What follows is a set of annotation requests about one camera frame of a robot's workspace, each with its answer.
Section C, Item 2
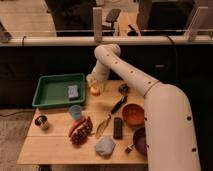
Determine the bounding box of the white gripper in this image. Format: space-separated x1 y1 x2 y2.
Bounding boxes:
88 68 108 93

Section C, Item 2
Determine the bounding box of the orange apple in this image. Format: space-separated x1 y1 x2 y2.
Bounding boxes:
90 87 101 96

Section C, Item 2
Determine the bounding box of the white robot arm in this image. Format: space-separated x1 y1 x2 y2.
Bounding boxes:
92 44 201 171

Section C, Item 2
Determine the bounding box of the white paper cup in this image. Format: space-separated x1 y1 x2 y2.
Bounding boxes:
86 74 93 84

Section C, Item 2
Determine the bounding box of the small metal cup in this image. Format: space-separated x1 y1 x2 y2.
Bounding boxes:
34 115 49 130

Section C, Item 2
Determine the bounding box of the blue sponge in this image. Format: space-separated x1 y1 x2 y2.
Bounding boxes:
68 85 79 99

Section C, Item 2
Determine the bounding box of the black remote control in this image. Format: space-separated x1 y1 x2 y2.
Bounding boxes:
113 117 123 139

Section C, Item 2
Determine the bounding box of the green plastic tray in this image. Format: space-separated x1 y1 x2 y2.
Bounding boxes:
32 73 86 109

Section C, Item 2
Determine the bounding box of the orange bowl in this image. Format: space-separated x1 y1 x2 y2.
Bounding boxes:
122 103 144 126

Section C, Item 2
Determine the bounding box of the purple bowl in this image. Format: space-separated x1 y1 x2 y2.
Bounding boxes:
133 127 147 155

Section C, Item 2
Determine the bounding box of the small metal clip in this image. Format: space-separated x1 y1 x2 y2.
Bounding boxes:
125 144 134 154

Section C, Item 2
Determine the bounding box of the black handled utensil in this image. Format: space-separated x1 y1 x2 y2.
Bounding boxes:
111 96 127 114

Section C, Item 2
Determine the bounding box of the white horizontal rail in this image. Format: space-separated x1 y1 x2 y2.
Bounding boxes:
0 35 213 47

